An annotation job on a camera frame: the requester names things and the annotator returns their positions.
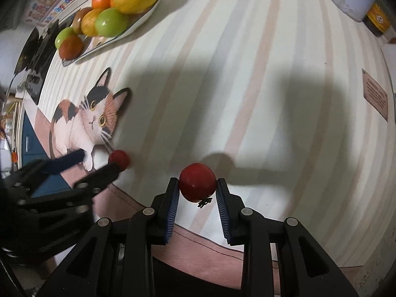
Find striped cat print mat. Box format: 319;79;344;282
34;0;396;290

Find black gas stove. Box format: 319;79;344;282
28;20;60;106

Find green apple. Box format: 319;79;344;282
95;8;129;37
55;27;78;50

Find blue kitchen cabinet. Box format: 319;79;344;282
20;111;73;198

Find oval patterned ceramic plate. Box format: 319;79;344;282
61;0;165;67

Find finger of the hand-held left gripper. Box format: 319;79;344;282
40;149;86;176
73;162;122;197

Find yellow round citrus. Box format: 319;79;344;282
81;8;105;37

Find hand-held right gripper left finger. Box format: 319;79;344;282
37;178;180;297

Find red cherry tomato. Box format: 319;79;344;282
108;150;130;171
179;162;217;203

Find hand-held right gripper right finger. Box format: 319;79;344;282
216;178;361;297

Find dark sauce bottle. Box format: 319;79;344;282
363;2;396;38

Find brown-red round fruit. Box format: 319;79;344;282
59;35;84;60

